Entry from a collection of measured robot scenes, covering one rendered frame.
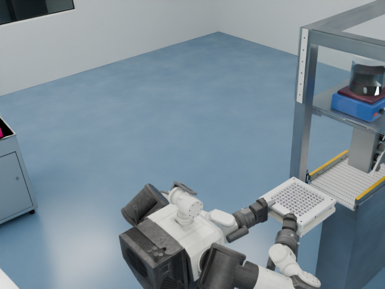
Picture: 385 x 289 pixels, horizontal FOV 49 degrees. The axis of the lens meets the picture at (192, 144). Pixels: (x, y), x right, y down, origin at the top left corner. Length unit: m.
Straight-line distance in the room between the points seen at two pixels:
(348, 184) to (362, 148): 0.37
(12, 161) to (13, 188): 0.24
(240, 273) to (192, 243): 0.18
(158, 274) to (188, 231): 0.17
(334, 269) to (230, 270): 1.47
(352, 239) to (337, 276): 0.33
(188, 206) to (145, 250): 0.20
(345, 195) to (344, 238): 0.37
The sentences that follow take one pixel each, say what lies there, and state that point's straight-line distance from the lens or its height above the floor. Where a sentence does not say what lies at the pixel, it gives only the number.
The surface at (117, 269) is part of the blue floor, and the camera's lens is 3.14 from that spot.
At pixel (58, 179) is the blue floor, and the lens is 4.14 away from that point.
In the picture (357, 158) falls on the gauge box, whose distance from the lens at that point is 2.04.
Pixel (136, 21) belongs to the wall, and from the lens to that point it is 6.81.
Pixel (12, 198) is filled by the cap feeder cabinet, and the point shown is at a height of 0.24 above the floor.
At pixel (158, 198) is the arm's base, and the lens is 1.58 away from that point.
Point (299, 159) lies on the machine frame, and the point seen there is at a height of 1.07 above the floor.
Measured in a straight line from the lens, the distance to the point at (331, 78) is 1.88.
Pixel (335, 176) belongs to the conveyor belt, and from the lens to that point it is 2.36.
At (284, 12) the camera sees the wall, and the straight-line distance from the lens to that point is 6.67.
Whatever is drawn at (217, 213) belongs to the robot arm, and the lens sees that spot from 1.82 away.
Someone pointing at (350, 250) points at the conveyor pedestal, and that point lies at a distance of 2.56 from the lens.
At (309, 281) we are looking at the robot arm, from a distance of 1.45.
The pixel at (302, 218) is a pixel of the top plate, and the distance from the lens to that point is 1.89.
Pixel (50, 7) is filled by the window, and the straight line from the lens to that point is 6.31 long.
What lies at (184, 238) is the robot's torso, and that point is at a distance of 1.42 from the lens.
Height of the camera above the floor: 2.26
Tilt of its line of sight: 31 degrees down
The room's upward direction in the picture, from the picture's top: 4 degrees counter-clockwise
